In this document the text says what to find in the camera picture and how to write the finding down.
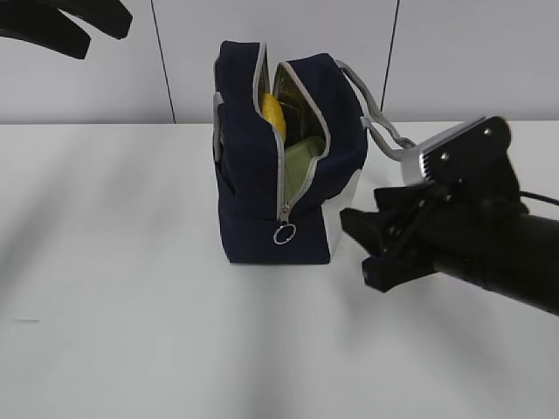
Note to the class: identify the yellow banana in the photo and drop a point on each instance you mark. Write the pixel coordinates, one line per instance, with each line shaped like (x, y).
(273, 113)

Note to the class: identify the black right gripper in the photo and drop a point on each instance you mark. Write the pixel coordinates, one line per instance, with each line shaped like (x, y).
(475, 219)

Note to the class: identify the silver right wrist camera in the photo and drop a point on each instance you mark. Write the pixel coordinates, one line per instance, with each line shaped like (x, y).
(457, 152)

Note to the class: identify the navy and white lunch bag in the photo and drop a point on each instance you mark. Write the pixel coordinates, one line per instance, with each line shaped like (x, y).
(320, 96)

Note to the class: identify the green lidded glass container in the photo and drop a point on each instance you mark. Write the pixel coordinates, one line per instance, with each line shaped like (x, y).
(298, 158)

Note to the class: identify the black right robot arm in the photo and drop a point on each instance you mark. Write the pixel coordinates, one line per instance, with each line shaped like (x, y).
(531, 278)

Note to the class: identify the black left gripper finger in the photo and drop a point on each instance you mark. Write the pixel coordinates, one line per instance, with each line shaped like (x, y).
(111, 17)
(40, 24)

